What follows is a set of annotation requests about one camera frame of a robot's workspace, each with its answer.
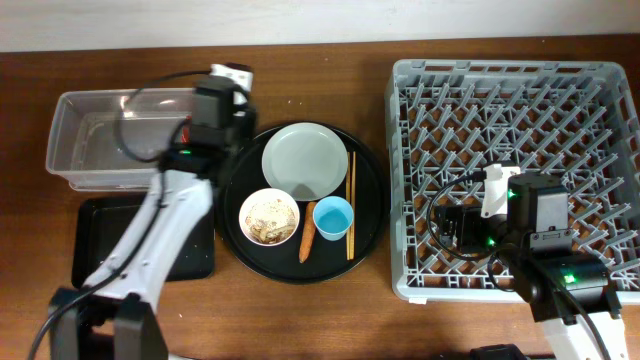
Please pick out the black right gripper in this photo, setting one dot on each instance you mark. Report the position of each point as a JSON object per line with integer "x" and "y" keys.
{"x": 467, "y": 217}

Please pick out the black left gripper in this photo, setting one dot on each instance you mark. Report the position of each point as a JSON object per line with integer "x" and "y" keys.
{"x": 255, "y": 119}

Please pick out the white bowl with food scraps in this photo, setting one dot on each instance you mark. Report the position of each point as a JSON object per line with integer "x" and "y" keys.
{"x": 269, "y": 217}

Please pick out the light blue plastic cup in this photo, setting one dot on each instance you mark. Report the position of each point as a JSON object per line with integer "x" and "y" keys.
{"x": 330, "y": 217}

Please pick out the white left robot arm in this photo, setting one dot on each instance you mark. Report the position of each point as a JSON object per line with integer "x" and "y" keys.
{"x": 113, "y": 314}

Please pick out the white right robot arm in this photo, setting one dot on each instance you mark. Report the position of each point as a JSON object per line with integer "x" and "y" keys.
{"x": 569, "y": 292}

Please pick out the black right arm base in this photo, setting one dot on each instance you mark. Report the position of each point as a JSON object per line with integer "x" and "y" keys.
{"x": 497, "y": 352}

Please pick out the clear plastic waste bin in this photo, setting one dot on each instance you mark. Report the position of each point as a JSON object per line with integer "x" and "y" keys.
{"x": 81, "y": 145}

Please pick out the grey dishwasher rack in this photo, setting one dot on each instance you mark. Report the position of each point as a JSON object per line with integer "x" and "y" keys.
{"x": 448, "y": 118}

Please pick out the grey round plate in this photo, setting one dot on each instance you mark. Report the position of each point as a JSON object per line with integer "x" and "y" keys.
{"x": 306, "y": 160}

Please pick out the orange carrot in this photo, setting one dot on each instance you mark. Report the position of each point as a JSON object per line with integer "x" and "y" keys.
{"x": 308, "y": 233}

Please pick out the wooden chopstick right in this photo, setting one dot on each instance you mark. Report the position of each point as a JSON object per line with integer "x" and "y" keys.
{"x": 352, "y": 202}

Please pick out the wooden chopstick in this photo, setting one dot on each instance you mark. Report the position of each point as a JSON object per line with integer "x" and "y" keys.
{"x": 352, "y": 202}
{"x": 348, "y": 199}

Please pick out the wooden chopstick left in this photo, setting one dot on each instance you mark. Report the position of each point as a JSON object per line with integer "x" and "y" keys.
{"x": 348, "y": 199}

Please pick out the round black serving tray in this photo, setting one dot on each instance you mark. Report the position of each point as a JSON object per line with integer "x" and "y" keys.
{"x": 327, "y": 259}

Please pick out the black rectangular tray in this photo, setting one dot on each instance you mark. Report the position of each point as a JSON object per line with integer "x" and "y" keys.
{"x": 101, "y": 223}

